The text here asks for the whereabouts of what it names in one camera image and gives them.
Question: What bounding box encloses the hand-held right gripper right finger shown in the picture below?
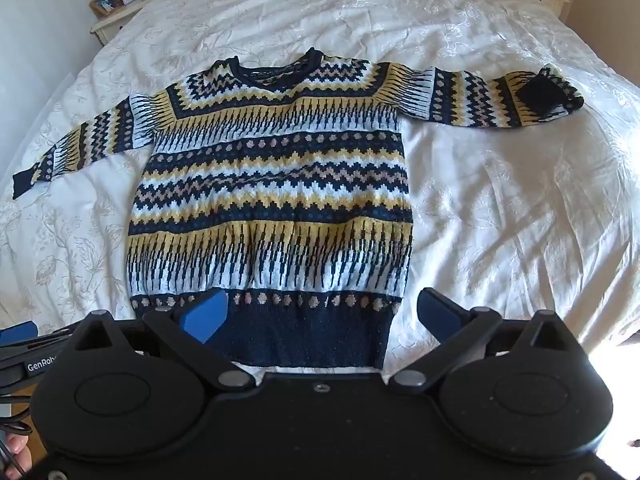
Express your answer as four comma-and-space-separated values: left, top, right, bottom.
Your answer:
389, 287, 587, 395

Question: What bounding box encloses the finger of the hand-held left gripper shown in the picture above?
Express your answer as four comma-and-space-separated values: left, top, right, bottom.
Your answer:
0, 322, 78, 357

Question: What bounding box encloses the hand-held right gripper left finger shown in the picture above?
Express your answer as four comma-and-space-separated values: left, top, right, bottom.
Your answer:
65, 287, 253, 393

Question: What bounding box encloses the navy yellow white patterned sweater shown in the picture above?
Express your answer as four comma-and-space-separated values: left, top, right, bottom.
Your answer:
12, 47, 585, 372

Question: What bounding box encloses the person's left hand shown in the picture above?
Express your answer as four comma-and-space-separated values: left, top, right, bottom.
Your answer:
0, 432, 30, 467

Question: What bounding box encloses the white embroidered bedspread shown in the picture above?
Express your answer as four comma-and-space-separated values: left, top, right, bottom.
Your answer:
0, 0, 640, 376

